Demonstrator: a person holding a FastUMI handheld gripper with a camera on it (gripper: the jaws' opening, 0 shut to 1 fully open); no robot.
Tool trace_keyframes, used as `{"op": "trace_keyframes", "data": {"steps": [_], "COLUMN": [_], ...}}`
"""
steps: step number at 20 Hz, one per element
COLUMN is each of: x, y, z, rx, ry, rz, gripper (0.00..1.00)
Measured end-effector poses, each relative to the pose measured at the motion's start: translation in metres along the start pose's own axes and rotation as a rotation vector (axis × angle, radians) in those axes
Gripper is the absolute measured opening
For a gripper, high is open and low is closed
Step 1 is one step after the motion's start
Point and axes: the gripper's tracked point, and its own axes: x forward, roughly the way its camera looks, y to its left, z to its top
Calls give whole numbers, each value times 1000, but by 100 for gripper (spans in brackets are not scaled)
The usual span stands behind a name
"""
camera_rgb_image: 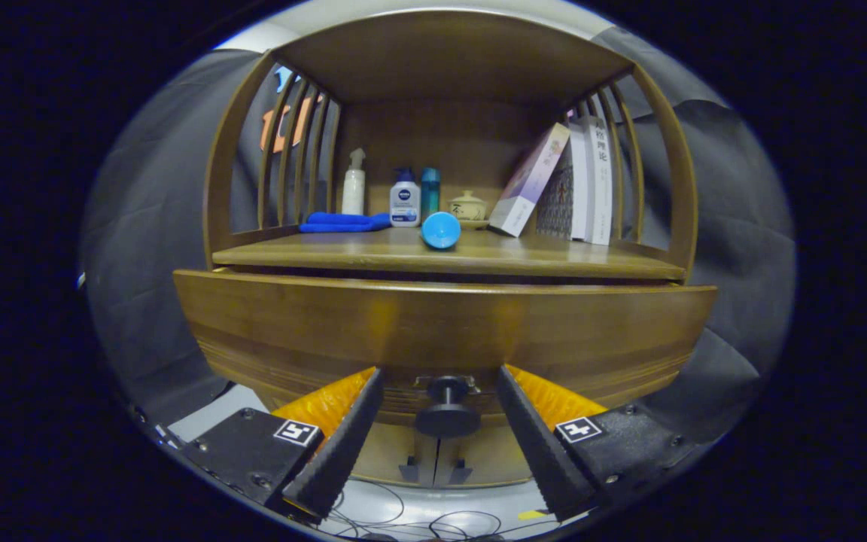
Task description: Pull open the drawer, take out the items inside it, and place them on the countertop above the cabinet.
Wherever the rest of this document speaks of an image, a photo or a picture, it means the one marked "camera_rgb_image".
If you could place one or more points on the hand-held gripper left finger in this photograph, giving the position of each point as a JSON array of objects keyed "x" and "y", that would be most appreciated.
[{"x": 343, "y": 452}]

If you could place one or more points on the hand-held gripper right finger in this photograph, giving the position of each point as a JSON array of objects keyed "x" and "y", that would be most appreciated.
[{"x": 543, "y": 452}]

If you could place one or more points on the wooden drawer with black knob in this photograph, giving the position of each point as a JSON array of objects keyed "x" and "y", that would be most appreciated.
[{"x": 441, "y": 324}]

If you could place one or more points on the blue and white cleanser tube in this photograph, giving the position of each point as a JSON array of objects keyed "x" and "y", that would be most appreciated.
[{"x": 441, "y": 231}]

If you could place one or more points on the wooden cabinet door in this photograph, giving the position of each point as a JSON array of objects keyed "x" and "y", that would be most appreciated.
[
  {"x": 388, "y": 459},
  {"x": 494, "y": 463}
]

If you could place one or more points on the wooden countertop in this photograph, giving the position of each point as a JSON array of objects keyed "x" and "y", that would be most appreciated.
[{"x": 554, "y": 256}]

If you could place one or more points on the wooden cabinet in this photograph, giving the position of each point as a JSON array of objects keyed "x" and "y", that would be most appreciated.
[{"x": 448, "y": 53}]

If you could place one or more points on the yellow tape strip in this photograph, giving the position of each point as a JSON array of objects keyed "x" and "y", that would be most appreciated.
[{"x": 531, "y": 515}]

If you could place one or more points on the blue folded cloth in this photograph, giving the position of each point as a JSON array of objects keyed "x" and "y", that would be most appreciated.
[{"x": 343, "y": 223}]

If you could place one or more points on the patterned cover book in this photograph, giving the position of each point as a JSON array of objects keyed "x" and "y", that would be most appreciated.
[{"x": 558, "y": 203}]

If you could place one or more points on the white bottle with blue cap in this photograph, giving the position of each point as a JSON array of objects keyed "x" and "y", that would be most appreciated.
[{"x": 405, "y": 207}]

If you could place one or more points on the beige lidded tea cup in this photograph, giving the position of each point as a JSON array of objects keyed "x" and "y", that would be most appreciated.
[{"x": 470, "y": 208}]

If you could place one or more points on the white pump bottle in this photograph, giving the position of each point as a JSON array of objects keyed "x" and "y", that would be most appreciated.
[{"x": 353, "y": 196}]

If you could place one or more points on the white book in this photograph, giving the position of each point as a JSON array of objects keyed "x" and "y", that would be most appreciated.
[{"x": 600, "y": 196}]

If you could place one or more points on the purple book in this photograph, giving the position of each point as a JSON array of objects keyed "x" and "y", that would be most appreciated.
[{"x": 527, "y": 184}]

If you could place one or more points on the teal bottle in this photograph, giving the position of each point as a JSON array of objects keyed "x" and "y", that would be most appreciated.
[{"x": 430, "y": 192}]

